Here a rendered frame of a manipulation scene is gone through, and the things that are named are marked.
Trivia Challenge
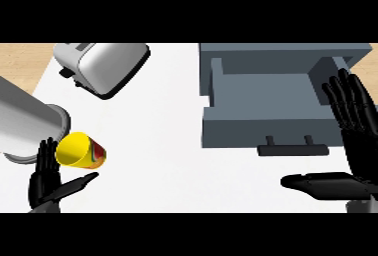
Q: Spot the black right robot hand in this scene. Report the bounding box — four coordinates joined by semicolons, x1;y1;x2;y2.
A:
280;67;378;202

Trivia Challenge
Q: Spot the yellow cup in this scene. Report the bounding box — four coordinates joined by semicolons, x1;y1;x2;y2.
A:
55;131;108;170

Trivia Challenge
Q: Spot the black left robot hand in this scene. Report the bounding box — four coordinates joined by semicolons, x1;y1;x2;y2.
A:
27;136;101;212

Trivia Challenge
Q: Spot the grey drawer cabinet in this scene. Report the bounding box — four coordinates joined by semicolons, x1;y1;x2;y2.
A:
199;43;374;107

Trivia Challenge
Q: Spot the grey open drawer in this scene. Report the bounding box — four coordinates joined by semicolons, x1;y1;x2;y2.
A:
201;55;378;149

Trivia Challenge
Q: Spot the dark drawer handle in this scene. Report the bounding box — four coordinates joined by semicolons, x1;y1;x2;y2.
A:
256;134;331;157

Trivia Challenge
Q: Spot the silver toaster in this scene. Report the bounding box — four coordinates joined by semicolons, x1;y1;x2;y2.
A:
52;43;153;101

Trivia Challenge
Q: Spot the silver cylindrical pot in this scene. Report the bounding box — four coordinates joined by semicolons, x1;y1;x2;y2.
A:
0;76;73;166

